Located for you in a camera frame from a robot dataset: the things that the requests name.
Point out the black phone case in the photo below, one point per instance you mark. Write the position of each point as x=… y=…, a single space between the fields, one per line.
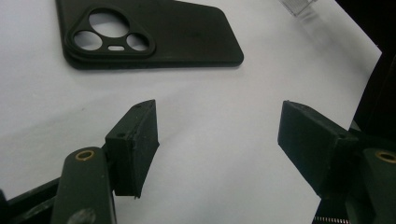
x=186 y=34

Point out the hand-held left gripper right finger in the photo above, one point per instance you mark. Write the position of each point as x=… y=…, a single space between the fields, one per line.
x=314 y=146

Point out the clear plastic container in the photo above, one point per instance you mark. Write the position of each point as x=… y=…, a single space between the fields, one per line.
x=297 y=6

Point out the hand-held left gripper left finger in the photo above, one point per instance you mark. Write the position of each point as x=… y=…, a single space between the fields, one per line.
x=132 y=152

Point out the white table board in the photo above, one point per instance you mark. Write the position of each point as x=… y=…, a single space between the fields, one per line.
x=218 y=93

